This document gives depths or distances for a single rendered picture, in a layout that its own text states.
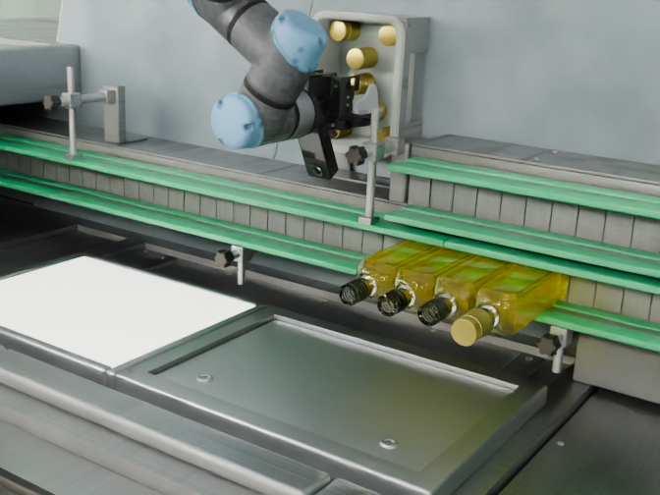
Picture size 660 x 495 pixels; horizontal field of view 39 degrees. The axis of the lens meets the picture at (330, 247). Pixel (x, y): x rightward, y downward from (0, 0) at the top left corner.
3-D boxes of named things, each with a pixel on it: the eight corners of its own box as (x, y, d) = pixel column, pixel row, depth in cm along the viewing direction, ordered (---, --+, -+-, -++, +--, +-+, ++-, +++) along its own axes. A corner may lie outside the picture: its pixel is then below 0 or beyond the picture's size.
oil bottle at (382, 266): (421, 264, 143) (348, 301, 126) (425, 229, 141) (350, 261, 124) (455, 272, 140) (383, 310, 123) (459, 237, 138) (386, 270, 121)
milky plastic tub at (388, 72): (332, 139, 162) (303, 146, 155) (338, 8, 156) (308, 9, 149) (419, 154, 153) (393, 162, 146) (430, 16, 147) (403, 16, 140)
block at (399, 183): (406, 192, 149) (384, 200, 144) (410, 135, 147) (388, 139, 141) (425, 196, 148) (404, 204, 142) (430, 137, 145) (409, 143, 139)
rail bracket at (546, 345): (562, 350, 134) (526, 381, 123) (568, 305, 132) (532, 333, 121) (589, 357, 131) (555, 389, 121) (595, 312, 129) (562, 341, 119)
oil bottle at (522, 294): (528, 289, 134) (465, 332, 117) (533, 251, 132) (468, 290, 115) (566, 298, 131) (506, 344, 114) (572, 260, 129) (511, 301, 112)
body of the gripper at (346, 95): (363, 75, 141) (319, 81, 131) (359, 131, 143) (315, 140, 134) (322, 69, 145) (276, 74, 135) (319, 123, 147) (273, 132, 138)
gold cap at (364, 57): (360, 45, 153) (346, 46, 150) (379, 47, 151) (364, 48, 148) (358, 67, 154) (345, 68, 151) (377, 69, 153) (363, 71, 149)
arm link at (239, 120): (262, 114, 119) (235, 165, 123) (311, 106, 128) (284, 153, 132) (223, 77, 121) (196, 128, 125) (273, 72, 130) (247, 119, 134)
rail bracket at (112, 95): (131, 145, 186) (40, 161, 168) (129, 60, 181) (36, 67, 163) (148, 148, 183) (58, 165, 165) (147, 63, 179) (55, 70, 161)
